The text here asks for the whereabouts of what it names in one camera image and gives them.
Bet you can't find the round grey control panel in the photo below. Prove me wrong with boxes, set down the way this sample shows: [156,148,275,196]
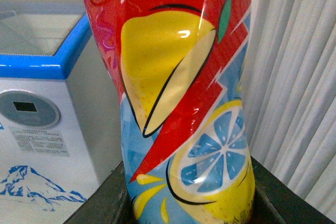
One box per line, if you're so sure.
[1,90,61,129]

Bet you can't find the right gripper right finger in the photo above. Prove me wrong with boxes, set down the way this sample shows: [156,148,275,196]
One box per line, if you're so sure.
[250,158,333,224]

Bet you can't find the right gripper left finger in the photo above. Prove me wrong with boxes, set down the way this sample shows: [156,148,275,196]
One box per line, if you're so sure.
[65,163,134,224]

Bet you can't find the glass sliding freezer lid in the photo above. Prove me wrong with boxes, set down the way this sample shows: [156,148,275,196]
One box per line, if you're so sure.
[0,0,87,57]

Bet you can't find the red yellow iced tea bottle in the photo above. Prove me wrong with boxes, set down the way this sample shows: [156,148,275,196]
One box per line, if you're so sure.
[83,0,255,223]

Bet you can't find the white blue chest freezer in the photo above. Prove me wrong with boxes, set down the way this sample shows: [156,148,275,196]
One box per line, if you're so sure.
[1,0,122,223]

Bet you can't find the grey instruction sticker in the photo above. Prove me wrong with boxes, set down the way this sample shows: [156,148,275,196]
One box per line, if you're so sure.
[9,127,70,157]

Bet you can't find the white vertical blinds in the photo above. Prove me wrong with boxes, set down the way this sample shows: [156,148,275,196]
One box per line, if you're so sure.
[243,0,335,221]

